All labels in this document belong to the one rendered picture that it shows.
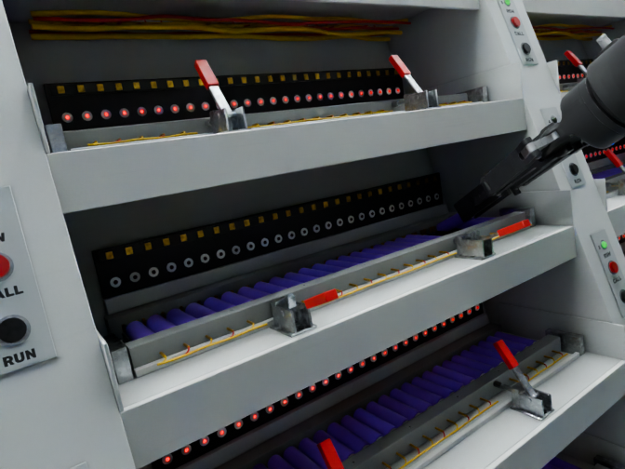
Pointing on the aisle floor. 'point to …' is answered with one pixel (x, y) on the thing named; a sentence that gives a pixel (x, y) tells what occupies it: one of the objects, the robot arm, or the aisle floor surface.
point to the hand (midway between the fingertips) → (482, 199)
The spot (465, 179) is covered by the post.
